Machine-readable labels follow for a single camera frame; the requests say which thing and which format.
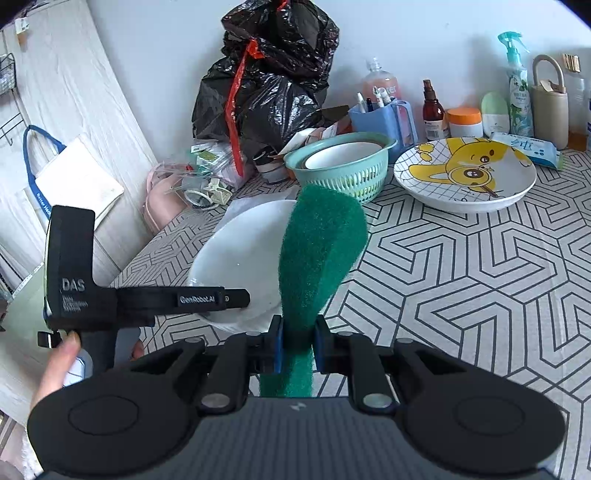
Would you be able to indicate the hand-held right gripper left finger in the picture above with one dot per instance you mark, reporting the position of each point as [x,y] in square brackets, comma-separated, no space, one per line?
[275,344]

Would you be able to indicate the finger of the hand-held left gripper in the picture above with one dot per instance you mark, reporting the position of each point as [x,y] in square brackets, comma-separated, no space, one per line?
[238,298]

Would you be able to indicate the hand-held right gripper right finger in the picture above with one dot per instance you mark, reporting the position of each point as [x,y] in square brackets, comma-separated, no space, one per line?
[323,346]

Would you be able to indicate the white ribbed bowl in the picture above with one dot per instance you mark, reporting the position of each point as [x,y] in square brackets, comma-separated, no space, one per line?
[240,249]

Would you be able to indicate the green scouring pad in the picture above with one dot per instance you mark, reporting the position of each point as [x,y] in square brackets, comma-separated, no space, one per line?
[318,240]

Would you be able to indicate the plain white bowl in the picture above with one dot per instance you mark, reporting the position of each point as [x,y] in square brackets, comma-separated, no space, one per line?
[341,154]

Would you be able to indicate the person's left hand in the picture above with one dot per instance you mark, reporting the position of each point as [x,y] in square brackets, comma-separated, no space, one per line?
[60,369]

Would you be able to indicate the pink bag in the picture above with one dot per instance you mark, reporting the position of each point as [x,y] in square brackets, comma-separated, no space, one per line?
[159,203]

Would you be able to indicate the black white small container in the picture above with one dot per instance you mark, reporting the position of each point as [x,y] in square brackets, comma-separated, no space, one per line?
[270,168]

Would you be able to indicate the clear plastic bags clutter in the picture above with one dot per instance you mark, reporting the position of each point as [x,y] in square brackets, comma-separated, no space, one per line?
[207,161]

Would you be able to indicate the geometric patterned tablecloth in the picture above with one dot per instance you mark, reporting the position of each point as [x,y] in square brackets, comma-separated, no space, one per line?
[461,300]

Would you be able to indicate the teal plastic colander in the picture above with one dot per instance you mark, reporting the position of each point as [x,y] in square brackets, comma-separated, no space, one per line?
[351,180]

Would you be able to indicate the paper packets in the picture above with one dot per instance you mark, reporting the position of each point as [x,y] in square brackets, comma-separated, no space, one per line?
[304,138]

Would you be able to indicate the cartoon printed plate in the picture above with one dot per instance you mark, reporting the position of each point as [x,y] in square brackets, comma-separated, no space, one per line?
[461,194]

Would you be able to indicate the black garbage bag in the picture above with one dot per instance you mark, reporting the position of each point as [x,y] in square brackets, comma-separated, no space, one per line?
[277,92]

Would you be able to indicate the blue pen holder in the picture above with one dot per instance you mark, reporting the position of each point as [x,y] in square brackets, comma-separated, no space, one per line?
[374,122]

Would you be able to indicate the white wooden board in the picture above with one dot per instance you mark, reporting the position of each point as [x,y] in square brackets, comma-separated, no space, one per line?
[69,69]

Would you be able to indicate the brown spray bottle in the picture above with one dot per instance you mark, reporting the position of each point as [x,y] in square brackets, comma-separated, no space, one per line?
[434,117]

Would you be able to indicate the pink liquid bottle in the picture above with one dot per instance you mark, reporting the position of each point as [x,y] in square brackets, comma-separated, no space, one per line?
[383,85]

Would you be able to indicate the orange lid jar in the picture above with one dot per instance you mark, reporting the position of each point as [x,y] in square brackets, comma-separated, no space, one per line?
[464,127]

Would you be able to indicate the blue tissue packet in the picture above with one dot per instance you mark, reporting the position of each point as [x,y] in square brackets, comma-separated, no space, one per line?
[526,147]

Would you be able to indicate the pale green lotion bottle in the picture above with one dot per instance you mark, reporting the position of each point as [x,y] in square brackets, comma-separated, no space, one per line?
[495,115]

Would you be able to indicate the teal trigger spray bottle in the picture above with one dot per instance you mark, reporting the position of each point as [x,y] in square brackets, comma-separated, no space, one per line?
[519,106]

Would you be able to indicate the clear bottle gold cap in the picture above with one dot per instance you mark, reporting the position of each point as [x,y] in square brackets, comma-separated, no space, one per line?
[577,92]

